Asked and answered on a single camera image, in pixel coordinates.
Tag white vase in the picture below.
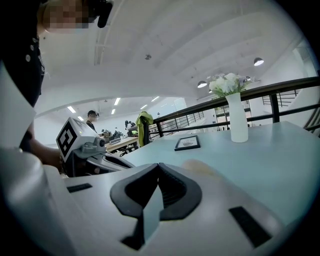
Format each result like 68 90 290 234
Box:
225 92 249 143

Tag black metal railing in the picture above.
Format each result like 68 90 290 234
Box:
149 76 320 141

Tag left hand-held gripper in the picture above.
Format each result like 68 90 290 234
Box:
56 117 136 177

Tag black head-mounted camera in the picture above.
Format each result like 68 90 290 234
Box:
96 0 115 29

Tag green jacket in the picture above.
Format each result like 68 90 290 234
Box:
135 111 154 147

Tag person's black shirt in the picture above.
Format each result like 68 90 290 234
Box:
0 0 47 153

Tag light blue table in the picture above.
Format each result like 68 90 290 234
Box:
122 121 320 226

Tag white flower bouquet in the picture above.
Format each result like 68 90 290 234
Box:
206 72 256 97

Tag light wooden table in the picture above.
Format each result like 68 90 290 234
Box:
104 136 140 153

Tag person's head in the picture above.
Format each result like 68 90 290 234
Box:
37 0 98 35

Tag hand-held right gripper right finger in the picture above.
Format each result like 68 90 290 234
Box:
144 162 286 256

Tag ceiling light tubes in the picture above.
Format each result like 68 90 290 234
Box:
66 96 160 122

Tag black picture frame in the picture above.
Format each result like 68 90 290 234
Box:
174 134 201 152

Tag person's left forearm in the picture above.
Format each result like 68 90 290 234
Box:
29 138 63 173

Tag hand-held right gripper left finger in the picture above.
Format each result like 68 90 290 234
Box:
63 162 160 256

